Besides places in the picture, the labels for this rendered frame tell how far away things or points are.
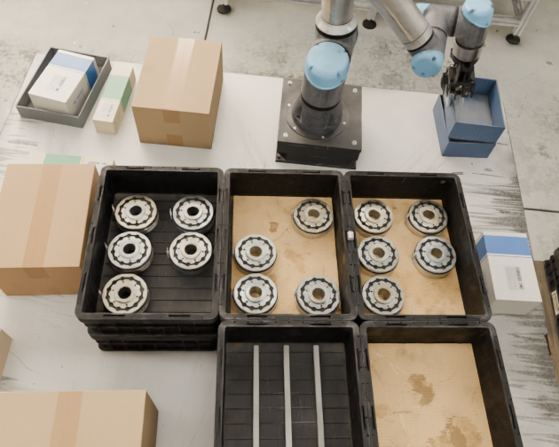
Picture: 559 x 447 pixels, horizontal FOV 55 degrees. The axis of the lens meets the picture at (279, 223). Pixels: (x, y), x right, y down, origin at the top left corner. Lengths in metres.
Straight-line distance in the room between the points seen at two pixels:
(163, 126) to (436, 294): 0.89
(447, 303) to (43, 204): 1.02
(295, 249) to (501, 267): 0.55
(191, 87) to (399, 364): 0.96
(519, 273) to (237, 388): 0.79
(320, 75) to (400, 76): 1.61
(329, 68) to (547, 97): 1.97
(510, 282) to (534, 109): 1.77
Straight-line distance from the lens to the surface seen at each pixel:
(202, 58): 1.72
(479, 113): 1.84
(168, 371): 1.38
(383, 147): 1.76
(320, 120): 1.58
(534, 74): 3.37
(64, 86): 1.80
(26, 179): 1.52
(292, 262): 1.34
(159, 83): 1.66
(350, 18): 1.56
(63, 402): 1.20
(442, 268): 1.38
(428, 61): 1.39
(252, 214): 1.40
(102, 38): 3.18
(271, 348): 1.25
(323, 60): 1.49
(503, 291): 1.50
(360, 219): 1.39
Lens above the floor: 2.02
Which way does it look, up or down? 59 degrees down
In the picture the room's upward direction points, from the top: 7 degrees clockwise
